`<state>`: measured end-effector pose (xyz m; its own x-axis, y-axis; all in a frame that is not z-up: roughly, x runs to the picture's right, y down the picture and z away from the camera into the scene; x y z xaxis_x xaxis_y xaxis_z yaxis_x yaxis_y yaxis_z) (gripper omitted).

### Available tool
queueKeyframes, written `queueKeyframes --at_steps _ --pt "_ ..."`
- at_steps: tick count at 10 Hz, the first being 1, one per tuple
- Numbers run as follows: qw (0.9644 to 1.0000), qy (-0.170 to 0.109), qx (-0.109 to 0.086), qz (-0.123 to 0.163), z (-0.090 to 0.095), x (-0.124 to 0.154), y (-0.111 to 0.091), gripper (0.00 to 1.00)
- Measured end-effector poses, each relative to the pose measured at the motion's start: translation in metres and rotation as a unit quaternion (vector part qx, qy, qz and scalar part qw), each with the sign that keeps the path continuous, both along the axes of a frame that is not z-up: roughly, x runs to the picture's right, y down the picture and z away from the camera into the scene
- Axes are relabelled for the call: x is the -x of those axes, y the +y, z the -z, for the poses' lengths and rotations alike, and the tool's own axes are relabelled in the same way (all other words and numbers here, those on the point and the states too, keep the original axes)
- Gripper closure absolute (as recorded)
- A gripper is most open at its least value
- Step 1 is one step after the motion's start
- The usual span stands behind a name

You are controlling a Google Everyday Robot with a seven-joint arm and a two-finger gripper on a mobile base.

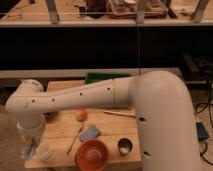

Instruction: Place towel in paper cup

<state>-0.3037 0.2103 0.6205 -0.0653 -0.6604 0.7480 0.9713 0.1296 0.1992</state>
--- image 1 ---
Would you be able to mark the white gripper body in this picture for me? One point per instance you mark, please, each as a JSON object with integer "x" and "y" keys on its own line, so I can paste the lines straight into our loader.
{"x": 32, "y": 135}

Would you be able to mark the grey white towel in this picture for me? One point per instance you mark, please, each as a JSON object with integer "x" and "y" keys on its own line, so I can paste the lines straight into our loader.
{"x": 28, "y": 151}

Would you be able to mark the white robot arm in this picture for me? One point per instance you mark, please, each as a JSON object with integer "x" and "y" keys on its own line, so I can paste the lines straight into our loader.
{"x": 163, "y": 109}

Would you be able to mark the white paper cup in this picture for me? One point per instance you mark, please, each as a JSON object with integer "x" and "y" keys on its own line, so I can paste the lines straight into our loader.
{"x": 44, "y": 152}

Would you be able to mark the small metal cup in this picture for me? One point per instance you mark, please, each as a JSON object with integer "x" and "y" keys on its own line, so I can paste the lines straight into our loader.
{"x": 125, "y": 146}

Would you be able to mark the long wooden spoon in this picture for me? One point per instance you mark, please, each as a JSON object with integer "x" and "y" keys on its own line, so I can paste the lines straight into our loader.
{"x": 75, "y": 137}

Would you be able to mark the orange fruit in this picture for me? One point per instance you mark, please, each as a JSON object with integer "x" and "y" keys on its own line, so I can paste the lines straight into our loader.
{"x": 81, "y": 115}

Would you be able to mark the blue grey sponge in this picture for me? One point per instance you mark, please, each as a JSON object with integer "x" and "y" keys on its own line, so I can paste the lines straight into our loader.
{"x": 91, "y": 132}

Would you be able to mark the orange terracotta bowl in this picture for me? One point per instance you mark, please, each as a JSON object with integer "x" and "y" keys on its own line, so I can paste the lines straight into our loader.
{"x": 92, "y": 155}

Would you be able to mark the wooden spatula black tip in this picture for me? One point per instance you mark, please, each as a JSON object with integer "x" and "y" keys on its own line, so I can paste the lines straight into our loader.
{"x": 119, "y": 113}

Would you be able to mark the green plastic tray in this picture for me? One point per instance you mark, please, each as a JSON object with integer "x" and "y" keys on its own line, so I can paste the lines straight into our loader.
{"x": 97, "y": 77}

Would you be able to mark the wooden table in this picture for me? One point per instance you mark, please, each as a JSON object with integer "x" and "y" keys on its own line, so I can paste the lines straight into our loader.
{"x": 61, "y": 128}

